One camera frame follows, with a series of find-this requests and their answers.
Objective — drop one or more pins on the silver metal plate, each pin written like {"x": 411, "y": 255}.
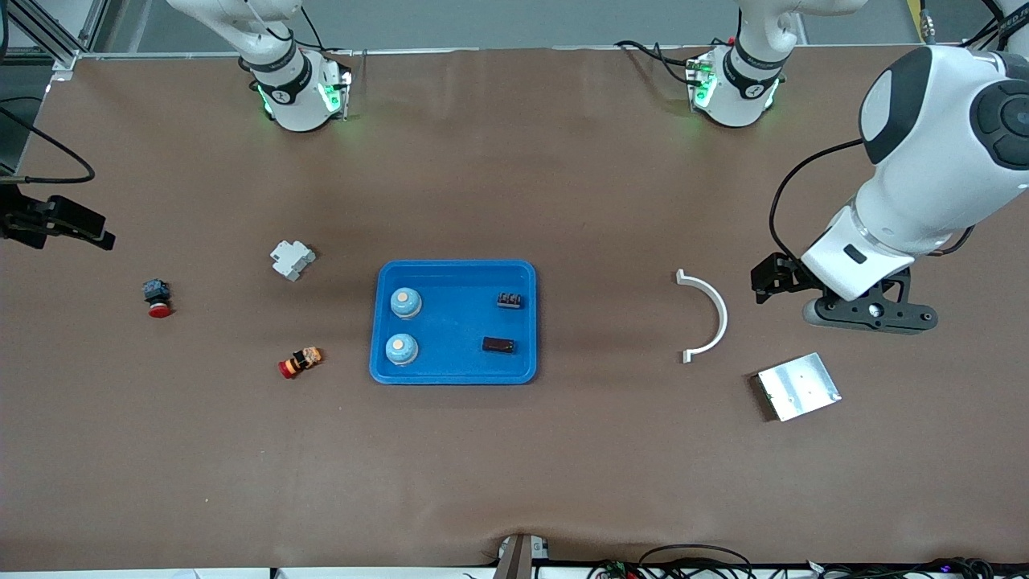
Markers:
{"x": 800, "y": 386}

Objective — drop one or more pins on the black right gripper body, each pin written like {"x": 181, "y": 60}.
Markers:
{"x": 34, "y": 220}

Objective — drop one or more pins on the blue plastic tray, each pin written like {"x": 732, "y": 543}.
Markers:
{"x": 454, "y": 322}

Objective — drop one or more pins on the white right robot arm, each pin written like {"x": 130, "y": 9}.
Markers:
{"x": 281, "y": 88}

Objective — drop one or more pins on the aluminium frame post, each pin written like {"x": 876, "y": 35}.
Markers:
{"x": 60, "y": 50}

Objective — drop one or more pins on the grey metal table bracket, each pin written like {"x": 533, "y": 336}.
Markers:
{"x": 518, "y": 559}

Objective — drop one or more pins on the white curved pipe bracket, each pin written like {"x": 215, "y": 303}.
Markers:
{"x": 721, "y": 318}

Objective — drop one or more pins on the green lit base connector box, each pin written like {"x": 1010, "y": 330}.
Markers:
{"x": 336, "y": 92}
{"x": 701, "y": 80}

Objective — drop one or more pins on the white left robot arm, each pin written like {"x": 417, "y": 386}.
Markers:
{"x": 924, "y": 161}

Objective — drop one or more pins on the black ribbed capacitor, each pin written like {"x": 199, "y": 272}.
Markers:
{"x": 510, "y": 301}

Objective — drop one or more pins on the red button orange body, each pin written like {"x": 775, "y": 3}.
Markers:
{"x": 301, "y": 362}

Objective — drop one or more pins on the grey terminal block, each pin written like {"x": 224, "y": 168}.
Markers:
{"x": 291, "y": 259}

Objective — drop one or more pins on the blue red push button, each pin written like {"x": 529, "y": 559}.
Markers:
{"x": 157, "y": 293}

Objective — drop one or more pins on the blue dome bell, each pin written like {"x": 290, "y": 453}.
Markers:
{"x": 406, "y": 302}
{"x": 401, "y": 349}

